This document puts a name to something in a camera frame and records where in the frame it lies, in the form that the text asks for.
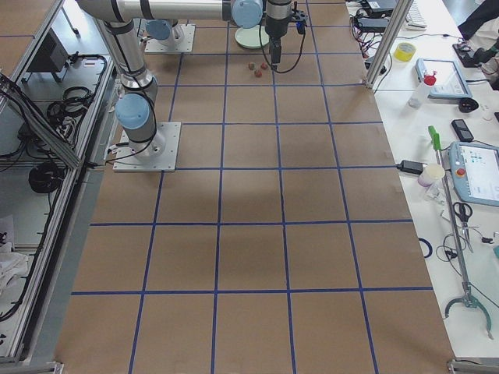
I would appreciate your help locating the clear bottle red cap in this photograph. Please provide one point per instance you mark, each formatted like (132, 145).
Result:
(422, 92)

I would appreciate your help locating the yellow tape roll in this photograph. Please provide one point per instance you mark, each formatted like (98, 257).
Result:
(404, 51)

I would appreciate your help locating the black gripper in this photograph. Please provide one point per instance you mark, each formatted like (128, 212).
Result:
(276, 21)

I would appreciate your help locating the white paper cup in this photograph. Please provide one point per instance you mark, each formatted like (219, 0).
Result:
(432, 173)

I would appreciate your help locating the blue teach pendant near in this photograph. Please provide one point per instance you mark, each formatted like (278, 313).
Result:
(474, 171)

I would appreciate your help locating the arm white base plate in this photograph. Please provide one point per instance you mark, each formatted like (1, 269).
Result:
(185, 46)
(160, 155)

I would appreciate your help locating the blue teach pendant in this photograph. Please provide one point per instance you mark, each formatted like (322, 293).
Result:
(474, 171)
(450, 82)

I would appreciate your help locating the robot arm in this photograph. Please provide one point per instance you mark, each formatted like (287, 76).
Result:
(166, 31)
(177, 109)

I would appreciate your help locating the blue teach pendant far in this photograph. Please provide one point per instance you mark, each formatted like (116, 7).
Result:
(450, 82)

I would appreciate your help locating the light green plate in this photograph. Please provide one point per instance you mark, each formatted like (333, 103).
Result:
(252, 38)

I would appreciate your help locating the black scissors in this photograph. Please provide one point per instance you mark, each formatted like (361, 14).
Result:
(464, 211)

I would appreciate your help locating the black power adapter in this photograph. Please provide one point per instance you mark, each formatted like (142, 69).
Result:
(410, 167)

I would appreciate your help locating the long reacher grabber tool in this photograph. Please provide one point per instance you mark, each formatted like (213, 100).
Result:
(468, 300)

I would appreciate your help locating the black power brick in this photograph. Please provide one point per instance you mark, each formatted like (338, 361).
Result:
(370, 25)

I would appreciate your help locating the black phone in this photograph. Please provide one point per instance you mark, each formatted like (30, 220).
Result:
(462, 130)

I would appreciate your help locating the aluminium frame post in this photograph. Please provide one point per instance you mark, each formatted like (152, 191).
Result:
(397, 19)

